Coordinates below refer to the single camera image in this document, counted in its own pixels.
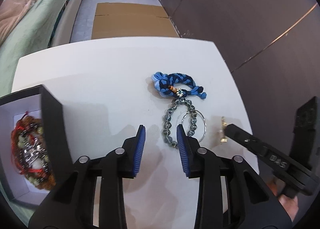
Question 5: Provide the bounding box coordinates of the black square jewelry box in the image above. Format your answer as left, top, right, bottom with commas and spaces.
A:
1, 85, 73, 207

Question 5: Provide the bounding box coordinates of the brown wooden bead bracelet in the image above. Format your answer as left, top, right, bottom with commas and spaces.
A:
10, 111, 57, 191

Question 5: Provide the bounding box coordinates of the small gold charm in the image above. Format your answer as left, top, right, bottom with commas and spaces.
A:
220, 116, 228, 144

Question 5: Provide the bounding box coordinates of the green stone bead bracelet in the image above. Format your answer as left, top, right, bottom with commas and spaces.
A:
162, 97, 197, 148

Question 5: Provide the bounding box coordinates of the thin silver hoop bangle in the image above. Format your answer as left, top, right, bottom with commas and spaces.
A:
181, 109, 207, 142

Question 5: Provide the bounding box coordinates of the blue braided rope bracelet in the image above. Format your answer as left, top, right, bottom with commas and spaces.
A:
151, 71, 208, 100

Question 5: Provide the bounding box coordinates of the silver chain jewelry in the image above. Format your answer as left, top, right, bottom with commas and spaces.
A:
17, 123, 49, 173

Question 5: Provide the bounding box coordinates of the person's right hand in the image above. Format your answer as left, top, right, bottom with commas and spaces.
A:
267, 177, 299, 221

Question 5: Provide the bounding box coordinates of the white square table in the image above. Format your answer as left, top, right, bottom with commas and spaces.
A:
12, 37, 258, 228

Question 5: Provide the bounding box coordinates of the dark wood wardrobe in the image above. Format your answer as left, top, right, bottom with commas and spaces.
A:
159, 0, 319, 153

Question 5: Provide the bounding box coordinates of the flattened brown cardboard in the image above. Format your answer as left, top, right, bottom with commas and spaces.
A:
91, 3, 178, 39

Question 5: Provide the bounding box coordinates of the pink duck print blanket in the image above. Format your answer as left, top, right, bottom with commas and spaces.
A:
1, 0, 38, 44

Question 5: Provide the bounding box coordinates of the green sheeted bed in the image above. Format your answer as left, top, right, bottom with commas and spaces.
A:
1, 0, 68, 228

